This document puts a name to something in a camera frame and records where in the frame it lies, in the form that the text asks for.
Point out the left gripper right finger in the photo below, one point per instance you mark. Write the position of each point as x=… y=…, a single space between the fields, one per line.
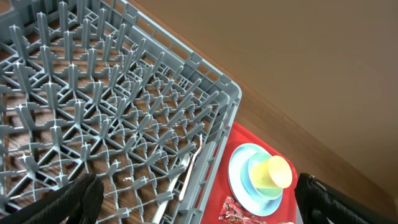
x=320 y=203

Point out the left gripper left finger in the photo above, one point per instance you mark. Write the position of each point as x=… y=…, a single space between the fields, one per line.
x=78 y=202

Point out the red snack wrapper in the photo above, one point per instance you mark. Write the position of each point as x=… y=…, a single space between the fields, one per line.
x=232 y=212

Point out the white fork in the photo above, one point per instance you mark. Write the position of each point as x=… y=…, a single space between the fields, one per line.
x=190 y=169

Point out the white spoon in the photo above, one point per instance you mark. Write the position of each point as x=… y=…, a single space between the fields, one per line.
x=169 y=195

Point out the grey dishwasher rack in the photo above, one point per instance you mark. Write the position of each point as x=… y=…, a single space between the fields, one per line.
x=98 y=87

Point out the yellow plastic cup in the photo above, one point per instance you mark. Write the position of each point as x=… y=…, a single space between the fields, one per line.
x=271 y=173

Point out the small green bowl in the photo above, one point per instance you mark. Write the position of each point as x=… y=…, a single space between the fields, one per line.
x=261 y=194

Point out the light blue plate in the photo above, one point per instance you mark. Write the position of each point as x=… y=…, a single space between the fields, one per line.
x=253 y=205

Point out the red plastic tray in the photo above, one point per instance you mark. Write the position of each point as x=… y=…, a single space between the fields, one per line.
x=286 y=213

